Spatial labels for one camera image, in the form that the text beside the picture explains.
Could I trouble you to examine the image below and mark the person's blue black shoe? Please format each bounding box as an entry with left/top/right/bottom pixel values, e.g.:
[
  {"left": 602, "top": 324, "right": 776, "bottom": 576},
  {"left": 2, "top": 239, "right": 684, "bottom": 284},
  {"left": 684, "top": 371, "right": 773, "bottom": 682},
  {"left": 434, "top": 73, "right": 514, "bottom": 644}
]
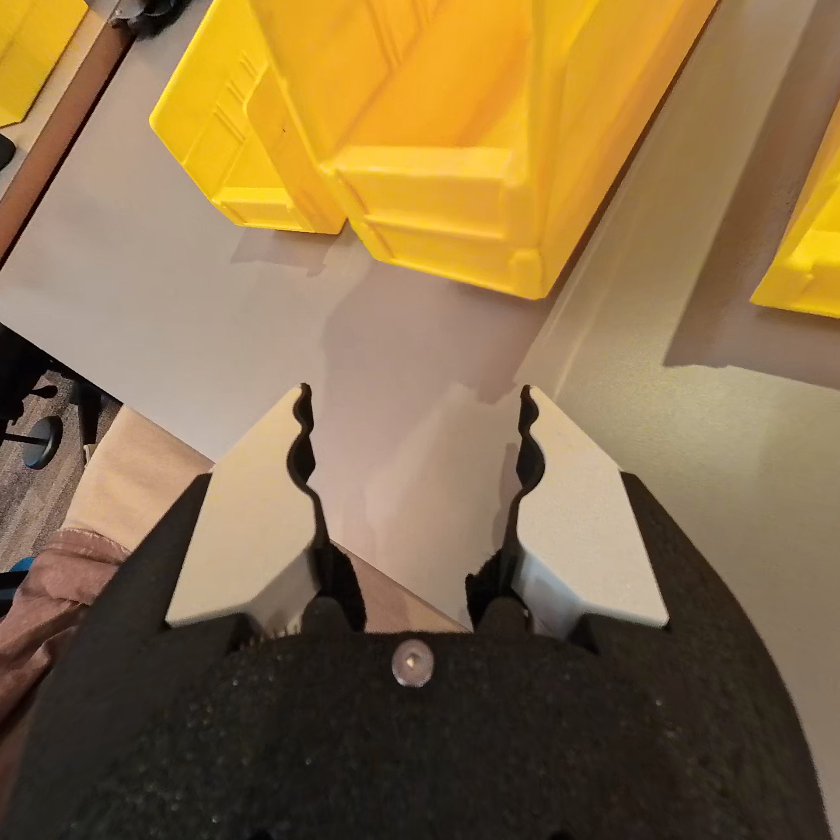
[{"left": 0, "top": 556, "right": 38, "bottom": 619}]

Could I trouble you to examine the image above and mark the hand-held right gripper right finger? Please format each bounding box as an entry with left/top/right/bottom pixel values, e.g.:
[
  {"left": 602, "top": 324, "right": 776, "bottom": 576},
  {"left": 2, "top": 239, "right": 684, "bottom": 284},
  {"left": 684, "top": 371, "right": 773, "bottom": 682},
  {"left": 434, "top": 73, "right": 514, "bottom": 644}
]
[{"left": 505, "top": 386, "right": 670, "bottom": 641}]

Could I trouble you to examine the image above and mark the black office chair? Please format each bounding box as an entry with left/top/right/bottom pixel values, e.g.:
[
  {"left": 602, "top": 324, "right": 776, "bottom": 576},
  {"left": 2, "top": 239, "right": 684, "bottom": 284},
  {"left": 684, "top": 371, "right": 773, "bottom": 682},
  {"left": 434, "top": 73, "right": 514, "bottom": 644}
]
[{"left": 0, "top": 325, "right": 123, "bottom": 471}]

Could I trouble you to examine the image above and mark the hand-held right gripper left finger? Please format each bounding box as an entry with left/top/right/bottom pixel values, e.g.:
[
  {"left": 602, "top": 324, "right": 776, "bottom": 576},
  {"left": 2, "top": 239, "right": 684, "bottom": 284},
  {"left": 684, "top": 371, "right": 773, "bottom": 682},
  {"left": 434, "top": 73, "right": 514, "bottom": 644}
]
[{"left": 165, "top": 385, "right": 330, "bottom": 636}]

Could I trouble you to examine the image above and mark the grey desk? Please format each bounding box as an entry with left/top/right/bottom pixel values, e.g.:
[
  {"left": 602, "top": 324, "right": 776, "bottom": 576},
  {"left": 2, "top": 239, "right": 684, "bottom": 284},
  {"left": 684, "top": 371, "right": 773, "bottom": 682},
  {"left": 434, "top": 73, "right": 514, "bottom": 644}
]
[{"left": 0, "top": 0, "right": 840, "bottom": 840}]

